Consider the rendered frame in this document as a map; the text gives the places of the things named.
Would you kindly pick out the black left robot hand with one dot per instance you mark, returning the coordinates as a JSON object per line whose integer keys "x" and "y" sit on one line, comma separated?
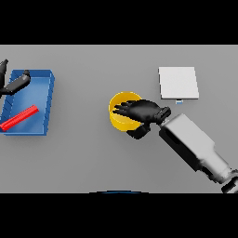
{"x": 15, "y": 84}

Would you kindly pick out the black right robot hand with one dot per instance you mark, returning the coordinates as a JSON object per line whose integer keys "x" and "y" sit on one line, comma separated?
{"x": 143, "y": 111}

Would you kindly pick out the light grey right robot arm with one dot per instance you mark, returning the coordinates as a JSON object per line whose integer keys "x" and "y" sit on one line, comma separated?
{"x": 192, "y": 145}

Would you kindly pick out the yellow bowl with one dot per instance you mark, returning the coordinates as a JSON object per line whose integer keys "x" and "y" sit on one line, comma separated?
{"x": 121, "y": 121}

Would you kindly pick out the red beaker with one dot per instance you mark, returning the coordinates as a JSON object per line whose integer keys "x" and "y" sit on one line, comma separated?
{"x": 19, "y": 118}

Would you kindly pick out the pale square measuring scale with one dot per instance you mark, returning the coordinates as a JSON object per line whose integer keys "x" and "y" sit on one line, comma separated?
{"x": 178, "y": 82}

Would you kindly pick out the blue tray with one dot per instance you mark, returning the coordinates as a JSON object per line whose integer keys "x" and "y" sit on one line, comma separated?
{"x": 29, "y": 102}

